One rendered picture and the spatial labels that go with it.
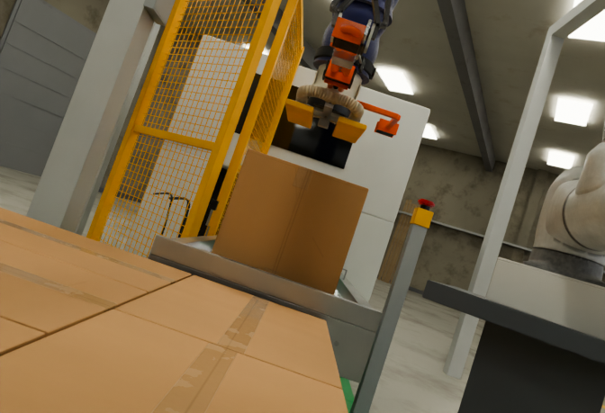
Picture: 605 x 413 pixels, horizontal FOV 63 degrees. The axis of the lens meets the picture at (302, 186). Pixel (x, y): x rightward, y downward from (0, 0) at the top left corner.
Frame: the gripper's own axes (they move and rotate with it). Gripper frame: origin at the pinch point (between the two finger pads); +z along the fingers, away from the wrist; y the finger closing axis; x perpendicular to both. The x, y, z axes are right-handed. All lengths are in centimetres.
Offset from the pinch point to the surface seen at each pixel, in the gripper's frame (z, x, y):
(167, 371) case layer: 72, 59, 6
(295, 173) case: 34.6, -31.4, 3.6
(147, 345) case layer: 72, 52, 11
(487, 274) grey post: 36, -305, -166
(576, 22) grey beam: -184, -275, -163
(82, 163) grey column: 54, -92, 96
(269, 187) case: 41, -32, 10
